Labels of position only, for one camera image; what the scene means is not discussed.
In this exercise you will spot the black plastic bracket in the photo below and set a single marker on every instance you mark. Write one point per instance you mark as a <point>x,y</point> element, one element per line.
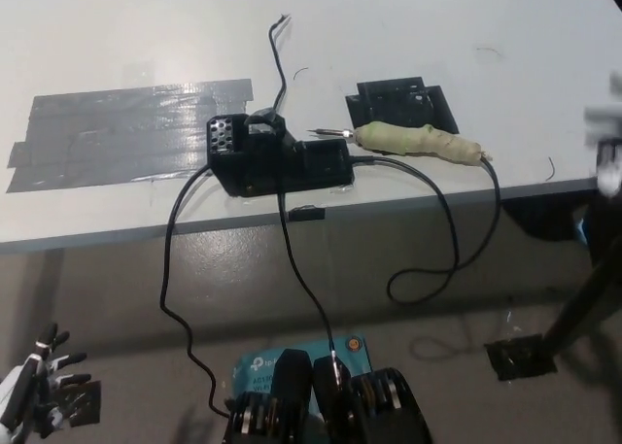
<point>398,104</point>

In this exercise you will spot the black robot torso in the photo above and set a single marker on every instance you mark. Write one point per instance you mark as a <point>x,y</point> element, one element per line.
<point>291,390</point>

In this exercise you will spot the black soldering station base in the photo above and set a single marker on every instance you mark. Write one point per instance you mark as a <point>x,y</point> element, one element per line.
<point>272,167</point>

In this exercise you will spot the right robot hand black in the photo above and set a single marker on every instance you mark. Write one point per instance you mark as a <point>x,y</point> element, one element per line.
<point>607,123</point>

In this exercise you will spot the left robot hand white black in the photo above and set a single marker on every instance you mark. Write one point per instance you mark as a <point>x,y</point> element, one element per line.
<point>19,390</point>

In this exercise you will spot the teal router box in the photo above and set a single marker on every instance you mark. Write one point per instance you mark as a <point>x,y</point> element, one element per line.
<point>262,366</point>

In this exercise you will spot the small black tape strip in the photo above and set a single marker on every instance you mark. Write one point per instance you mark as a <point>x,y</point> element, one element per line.
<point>306,214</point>

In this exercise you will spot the black metal stand leg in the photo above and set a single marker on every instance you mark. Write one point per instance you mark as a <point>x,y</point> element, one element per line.
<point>583,298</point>

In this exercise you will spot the grey duct tape patch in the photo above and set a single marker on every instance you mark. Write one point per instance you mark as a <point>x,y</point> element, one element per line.
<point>121,123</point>

